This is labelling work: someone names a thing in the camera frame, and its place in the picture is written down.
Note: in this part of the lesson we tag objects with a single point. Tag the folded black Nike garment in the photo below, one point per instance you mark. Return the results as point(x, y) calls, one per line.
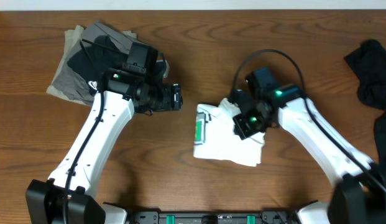
point(95, 60)

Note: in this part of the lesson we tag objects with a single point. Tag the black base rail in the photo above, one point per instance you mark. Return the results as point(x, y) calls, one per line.
point(155, 216)

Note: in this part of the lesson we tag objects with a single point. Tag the black crumpled garment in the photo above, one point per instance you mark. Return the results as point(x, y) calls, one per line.
point(368, 63)

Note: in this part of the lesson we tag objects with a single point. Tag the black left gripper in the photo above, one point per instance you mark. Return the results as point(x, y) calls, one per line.
point(172, 101)

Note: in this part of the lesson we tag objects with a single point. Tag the white t-shirt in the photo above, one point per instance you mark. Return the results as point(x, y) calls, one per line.
point(215, 137)

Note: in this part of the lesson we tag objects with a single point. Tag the folded grey garment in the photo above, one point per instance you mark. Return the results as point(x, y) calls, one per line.
point(68, 81)

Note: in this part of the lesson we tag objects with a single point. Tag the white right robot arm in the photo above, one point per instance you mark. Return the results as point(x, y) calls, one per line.
point(359, 183)

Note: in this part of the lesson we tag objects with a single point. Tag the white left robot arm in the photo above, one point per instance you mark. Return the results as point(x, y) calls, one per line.
point(68, 195)

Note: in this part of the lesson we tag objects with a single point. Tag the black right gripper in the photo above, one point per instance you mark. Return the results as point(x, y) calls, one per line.
point(242, 129)

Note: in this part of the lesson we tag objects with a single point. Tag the folded beige garment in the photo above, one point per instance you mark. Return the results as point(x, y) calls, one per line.
point(65, 46)

